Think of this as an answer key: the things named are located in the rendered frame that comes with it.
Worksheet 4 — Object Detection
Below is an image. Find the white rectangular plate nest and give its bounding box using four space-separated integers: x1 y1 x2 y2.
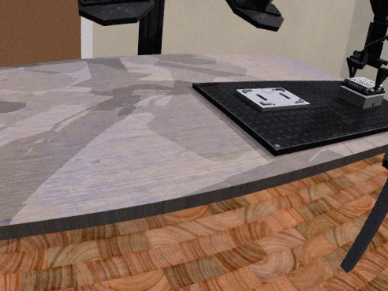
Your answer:
236 88 310 112

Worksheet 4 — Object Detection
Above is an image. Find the white well plate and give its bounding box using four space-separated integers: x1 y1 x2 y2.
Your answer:
345 77 382 92

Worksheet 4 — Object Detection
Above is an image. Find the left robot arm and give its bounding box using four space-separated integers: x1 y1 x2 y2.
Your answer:
233 0 388 69

